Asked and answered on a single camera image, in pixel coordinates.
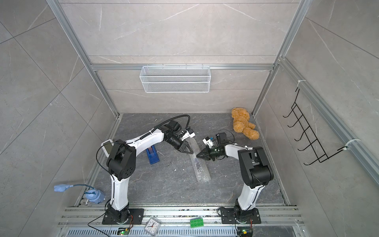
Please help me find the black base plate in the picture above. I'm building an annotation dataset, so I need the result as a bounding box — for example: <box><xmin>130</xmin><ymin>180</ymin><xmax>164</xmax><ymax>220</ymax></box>
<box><xmin>102</xmin><ymin>208</ymin><xmax>145</xmax><ymax>225</ymax></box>
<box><xmin>217</xmin><ymin>206</ymin><xmax>262</xmax><ymax>224</ymax></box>

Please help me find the white wire mesh basket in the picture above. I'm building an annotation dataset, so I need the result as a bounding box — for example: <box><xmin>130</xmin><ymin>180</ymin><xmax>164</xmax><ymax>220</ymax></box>
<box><xmin>140</xmin><ymin>66</ymin><xmax>211</xmax><ymax>93</ymax></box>

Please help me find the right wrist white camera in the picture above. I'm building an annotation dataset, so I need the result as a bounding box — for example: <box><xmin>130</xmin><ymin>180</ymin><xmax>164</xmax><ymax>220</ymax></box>
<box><xmin>202</xmin><ymin>137</ymin><xmax>215</xmax><ymax>149</ymax></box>

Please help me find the aluminium frame post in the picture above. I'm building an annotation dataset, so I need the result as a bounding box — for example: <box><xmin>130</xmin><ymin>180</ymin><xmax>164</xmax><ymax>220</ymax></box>
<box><xmin>251</xmin><ymin>0</ymin><xmax>312</xmax><ymax>119</ymax></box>

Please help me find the small white analog clock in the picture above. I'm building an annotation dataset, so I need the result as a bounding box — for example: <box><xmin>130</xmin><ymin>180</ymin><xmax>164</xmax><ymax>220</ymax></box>
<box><xmin>144</xmin><ymin>217</ymin><xmax>161</xmax><ymax>236</ymax></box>

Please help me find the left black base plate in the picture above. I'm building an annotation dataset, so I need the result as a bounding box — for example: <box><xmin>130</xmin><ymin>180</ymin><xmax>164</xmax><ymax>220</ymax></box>
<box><xmin>102</xmin><ymin>208</ymin><xmax>145</xmax><ymax>225</ymax></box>

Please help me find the clear bubble wrap sheet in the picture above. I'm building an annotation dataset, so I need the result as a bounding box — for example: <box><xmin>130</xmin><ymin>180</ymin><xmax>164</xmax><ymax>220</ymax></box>
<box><xmin>187</xmin><ymin>138</ymin><xmax>211</xmax><ymax>183</ymax></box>

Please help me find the green toy brick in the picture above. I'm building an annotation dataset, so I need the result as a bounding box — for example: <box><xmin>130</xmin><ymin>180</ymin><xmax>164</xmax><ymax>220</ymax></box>
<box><xmin>190</xmin><ymin>218</ymin><xmax>204</xmax><ymax>228</ymax></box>

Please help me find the black wire hook rack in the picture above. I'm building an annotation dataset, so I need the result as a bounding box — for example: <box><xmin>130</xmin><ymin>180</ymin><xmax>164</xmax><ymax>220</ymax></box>
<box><xmin>282</xmin><ymin>87</ymin><xmax>349</xmax><ymax>166</ymax></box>

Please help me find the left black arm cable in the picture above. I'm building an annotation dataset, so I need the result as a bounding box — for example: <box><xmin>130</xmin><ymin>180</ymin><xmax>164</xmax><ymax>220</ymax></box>
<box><xmin>139</xmin><ymin>114</ymin><xmax>191</xmax><ymax>140</ymax></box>

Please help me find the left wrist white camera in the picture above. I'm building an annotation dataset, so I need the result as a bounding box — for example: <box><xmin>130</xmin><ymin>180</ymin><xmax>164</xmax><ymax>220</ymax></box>
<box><xmin>180</xmin><ymin>127</ymin><xmax>195</xmax><ymax>141</ymax></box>

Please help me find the tan teddy bear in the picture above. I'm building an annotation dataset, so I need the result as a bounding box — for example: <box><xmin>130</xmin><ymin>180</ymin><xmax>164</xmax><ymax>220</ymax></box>
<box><xmin>232</xmin><ymin>108</ymin><xmax>260</xmax><ymax>140</ymax></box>

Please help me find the white digital timer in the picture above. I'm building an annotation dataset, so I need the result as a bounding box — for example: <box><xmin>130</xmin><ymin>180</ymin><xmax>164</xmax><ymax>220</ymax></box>
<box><xmin>101</xmin><ymin>139</ymin><xmax>114</xmax><ymax>158</ymax></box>

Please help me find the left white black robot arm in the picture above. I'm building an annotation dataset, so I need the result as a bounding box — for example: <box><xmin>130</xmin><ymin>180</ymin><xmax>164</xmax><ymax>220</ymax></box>
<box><xmin>101</xmin><ymin>119</ymin><xmax>195</xmax><ymax>213</ymax></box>

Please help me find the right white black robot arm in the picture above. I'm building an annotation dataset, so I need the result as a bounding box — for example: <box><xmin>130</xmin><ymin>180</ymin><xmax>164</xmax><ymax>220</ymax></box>
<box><xmin>196</xmin><ymin>132</ymin><xmax>274</xmax><ymax>224</ymax></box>

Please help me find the blue tape dispenser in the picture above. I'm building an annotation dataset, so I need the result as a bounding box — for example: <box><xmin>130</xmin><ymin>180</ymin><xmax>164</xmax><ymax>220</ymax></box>
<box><xmin>146</xmin><ymin>145</ymin><xmax>160</xmax><ymax>165</ymax></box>

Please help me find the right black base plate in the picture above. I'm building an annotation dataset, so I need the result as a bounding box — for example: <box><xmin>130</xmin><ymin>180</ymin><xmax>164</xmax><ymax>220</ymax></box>
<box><xmin>217</xmin><ymin>206</ymin><xmax>262</xmax><ymax>224</ymax></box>

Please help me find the wrist white camera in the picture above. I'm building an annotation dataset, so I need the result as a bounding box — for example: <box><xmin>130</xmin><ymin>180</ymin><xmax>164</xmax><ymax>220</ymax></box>
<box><xmin>202</xmin><ymin>137</ymin><xmax>215</xmax><ymax>149</ymax></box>
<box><xmin>180</xmin><ymin>127</ymin><xmax>195</xmax><ymax>141</ymax></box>

